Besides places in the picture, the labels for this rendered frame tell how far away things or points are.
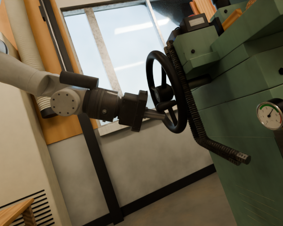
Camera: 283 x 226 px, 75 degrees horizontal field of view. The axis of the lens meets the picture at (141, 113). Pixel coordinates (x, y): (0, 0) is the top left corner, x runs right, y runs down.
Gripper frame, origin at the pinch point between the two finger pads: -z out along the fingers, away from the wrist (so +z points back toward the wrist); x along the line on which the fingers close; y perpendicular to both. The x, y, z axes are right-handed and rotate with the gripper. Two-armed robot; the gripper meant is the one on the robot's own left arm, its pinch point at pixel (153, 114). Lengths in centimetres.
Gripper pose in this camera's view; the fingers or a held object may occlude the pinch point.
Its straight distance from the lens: 52.6
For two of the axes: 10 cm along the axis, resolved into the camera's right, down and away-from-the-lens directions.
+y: -0.2, -4.1, 9.1
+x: 2.2, -8.9, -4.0
